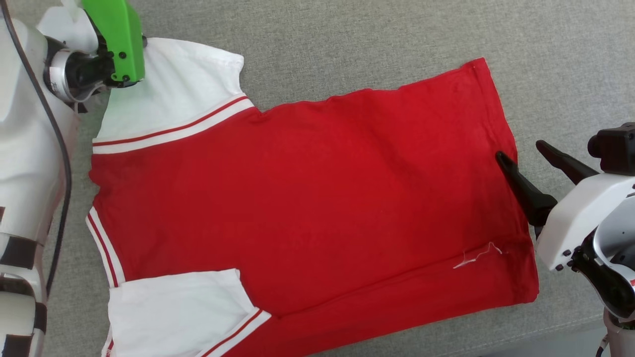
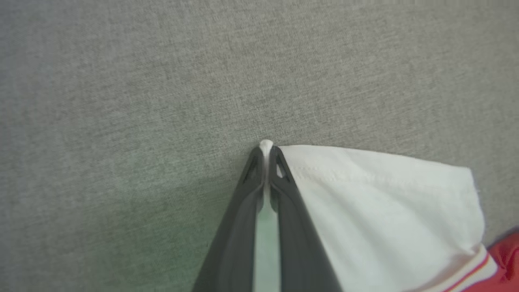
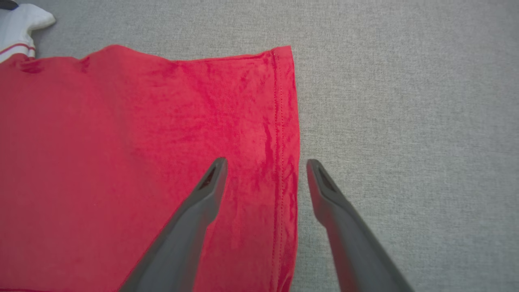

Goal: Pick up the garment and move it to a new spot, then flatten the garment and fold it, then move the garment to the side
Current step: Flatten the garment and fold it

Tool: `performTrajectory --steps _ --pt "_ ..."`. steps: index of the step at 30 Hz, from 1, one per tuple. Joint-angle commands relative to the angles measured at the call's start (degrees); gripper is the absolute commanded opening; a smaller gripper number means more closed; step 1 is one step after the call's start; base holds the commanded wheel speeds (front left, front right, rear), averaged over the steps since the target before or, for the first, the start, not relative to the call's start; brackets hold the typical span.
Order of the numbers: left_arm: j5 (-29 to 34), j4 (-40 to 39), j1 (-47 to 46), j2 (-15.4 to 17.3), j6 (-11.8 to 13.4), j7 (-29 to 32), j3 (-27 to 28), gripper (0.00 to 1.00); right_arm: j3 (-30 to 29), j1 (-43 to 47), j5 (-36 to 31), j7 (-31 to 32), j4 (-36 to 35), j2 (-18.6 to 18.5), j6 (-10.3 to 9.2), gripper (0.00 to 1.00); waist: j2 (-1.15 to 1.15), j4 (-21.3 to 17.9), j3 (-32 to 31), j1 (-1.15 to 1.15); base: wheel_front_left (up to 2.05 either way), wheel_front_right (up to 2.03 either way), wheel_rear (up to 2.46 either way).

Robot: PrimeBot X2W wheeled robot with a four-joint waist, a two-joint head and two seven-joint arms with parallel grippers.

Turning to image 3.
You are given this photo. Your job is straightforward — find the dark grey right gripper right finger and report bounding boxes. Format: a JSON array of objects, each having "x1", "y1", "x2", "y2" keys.
[{"x1": 306, "y1": 158, "x2": 414, "y2": 292}]

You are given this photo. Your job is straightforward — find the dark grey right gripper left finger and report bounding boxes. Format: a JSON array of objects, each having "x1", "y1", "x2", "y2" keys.
[{"x1": 120, "y1": 157, "x2": 228, "y2": 292}]

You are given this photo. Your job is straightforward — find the red jersey with white trim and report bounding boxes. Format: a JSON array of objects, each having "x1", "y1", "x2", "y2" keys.
[{"x1": 0, "y1": 3, "x2": 301, "y2": 292}]

